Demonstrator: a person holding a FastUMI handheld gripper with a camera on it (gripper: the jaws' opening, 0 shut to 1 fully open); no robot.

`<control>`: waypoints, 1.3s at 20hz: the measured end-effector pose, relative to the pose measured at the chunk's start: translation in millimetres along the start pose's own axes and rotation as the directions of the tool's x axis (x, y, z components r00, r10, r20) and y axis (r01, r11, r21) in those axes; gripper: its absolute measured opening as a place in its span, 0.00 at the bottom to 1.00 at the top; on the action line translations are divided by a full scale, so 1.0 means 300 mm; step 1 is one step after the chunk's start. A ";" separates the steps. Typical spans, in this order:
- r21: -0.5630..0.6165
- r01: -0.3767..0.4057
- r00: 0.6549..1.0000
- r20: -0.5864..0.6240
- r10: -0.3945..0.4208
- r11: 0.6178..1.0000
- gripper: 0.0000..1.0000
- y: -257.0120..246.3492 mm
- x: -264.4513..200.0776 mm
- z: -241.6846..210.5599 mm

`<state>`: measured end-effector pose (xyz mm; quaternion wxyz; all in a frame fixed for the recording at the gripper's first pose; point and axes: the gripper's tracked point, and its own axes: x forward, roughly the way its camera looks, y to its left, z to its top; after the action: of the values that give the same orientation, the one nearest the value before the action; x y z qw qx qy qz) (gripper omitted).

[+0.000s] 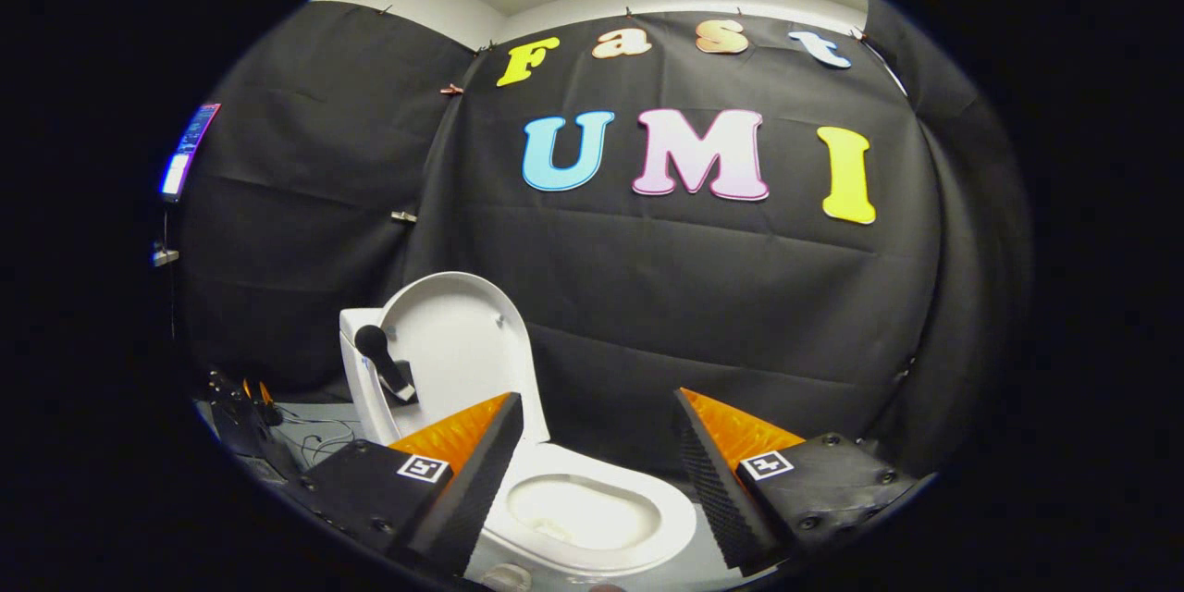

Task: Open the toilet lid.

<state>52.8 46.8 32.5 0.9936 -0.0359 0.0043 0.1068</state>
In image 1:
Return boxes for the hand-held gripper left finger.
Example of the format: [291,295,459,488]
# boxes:
[298,391,525,579]

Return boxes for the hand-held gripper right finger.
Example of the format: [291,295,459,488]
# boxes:
[673,387,919,574]

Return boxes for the white toilet lid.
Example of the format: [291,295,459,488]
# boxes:
[379,271,553,445]

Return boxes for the black lid handle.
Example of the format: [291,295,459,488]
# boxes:
[354,325,419,405]

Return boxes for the white toilet bowl with seat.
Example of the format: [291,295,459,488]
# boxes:
[467,441,697,588]

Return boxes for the white toilet tank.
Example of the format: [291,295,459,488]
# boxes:
[339,307,408,447]

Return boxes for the round white floor cap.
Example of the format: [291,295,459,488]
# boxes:
[483,562,533,592]

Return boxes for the black backdrop cloth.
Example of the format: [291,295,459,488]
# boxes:
[176,0,1032,482]

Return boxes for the black device with orange parts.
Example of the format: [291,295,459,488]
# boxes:
[199,368,299,485]

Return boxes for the lit monitor screen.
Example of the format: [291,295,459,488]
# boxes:
[159,102,223,204]

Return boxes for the thin dark floor cables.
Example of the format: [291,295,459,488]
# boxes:
[276,405,364,470]

